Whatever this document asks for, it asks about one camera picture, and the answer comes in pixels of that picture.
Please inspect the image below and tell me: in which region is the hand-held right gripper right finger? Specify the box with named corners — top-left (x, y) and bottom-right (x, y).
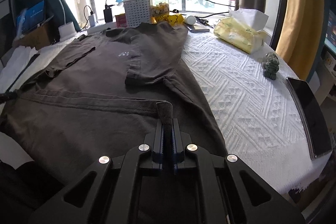
top-left (170, 118), bottom-right (306, 224)

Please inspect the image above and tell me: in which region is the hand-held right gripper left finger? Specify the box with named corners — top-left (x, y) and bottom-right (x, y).
top-left (28, 119), bottom-right (166, 224)

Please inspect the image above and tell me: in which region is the dark grey t-shirt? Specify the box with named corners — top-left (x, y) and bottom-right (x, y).
top-left (0, 22), bottom-right (228, 195)

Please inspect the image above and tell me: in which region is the white textured tablecloth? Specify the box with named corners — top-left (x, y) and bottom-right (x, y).
top-left (0, 27), bottom-right (334, 195)

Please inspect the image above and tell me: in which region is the black flat device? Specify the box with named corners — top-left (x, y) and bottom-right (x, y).
top-left (184, 21), bottom-right (210, 33)

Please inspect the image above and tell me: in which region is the green figurine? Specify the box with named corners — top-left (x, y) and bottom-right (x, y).
top-left (259, 51), bottom-right (281, 81)

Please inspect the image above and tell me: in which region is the yellow snack packet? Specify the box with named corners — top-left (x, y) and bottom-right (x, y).
top-left (155, 13), bottom-right (184, 26)

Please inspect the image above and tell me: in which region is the yellow tissue pack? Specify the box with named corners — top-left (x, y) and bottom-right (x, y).
top-left (213, 9), bottom-right (269, 54)

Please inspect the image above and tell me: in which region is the white power strip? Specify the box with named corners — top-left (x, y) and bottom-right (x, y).
top-left (87, 22), bottom-right (117, 34)

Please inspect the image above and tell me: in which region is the white perforated basket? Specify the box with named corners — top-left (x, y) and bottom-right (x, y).
top-left (123, 0), bottom-right (152, 28)

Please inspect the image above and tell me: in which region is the clear jar of yellow snacks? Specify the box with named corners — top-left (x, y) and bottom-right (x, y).
top-left (150, 0), bottom-right (171, 24)

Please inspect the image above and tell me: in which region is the black charger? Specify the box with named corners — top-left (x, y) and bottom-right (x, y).
top-left (103, 0), bottom-right (113, 23)

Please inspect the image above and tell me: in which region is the black smartphone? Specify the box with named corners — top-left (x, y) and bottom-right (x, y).
top-left (285, 76), bottom-right (333, 160)

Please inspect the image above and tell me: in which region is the white desk lamp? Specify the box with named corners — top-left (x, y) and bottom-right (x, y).
top-left (39, 0), bottom-right (77, 38)

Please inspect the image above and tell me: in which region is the cardboard box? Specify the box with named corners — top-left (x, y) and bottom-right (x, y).
top-left (13, 22), bottom-right (57, 50)

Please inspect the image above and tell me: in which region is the white folded cloth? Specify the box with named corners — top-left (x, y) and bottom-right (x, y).
top-left (0, 46), bottom-right (40, 90)

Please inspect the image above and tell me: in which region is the yellow curtain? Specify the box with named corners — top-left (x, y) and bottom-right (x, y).
top-left (276, 0), bottom-right (324, 80)

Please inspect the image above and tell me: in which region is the computer monitor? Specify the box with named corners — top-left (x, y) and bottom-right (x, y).
top-left (324, 9), bottom-right (336, 54)

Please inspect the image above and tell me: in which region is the black charger cable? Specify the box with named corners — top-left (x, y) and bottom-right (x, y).
top-left (83, 5), bottom-right (93, 30)

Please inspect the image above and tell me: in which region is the black strap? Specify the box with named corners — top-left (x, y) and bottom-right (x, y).
top-left (0, 53), bottom-right (41, 104)

